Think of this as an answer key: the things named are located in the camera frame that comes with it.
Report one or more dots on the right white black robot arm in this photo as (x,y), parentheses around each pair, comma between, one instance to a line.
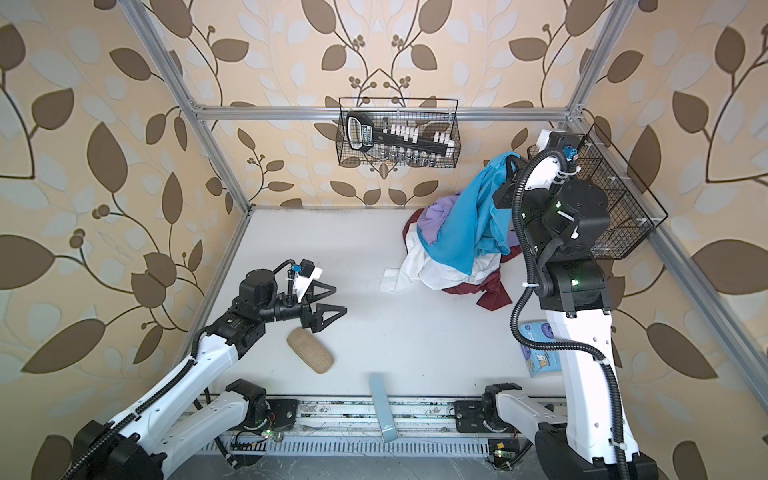
(565,307)

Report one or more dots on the maroon cloth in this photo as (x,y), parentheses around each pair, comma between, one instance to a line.
(493,293)

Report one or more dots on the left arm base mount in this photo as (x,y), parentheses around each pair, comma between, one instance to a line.
(275,414)

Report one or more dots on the black wire basket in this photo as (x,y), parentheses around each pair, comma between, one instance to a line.
(419,110)
(634,209)

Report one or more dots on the right black wire basket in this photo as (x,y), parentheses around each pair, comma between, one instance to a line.
(634,209)

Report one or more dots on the aluminium frame rails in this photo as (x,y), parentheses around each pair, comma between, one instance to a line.
(691,299)

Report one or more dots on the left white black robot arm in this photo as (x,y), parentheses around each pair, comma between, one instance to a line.
(168,425)

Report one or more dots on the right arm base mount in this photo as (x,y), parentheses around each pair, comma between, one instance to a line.
(480,417)

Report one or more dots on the purple cloth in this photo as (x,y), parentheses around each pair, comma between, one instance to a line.
(433,217)

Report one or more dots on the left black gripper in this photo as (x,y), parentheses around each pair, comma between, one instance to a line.
(314,320)

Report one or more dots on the tan oval sponge pad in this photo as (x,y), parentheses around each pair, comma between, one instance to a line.
(311,351)

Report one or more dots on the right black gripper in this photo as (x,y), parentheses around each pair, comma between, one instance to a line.
(506,200)

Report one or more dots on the back black wire basket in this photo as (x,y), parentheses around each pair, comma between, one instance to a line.
(419,110)

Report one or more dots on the light blue rectangular block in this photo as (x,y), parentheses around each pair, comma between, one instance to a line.
(382,407)

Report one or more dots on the white cloth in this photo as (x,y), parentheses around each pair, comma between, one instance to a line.
(419,267)

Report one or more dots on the teal cloth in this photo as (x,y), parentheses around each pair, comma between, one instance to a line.
(475,226)

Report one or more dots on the blue tissue pack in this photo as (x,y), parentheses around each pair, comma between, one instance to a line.
(539,362)

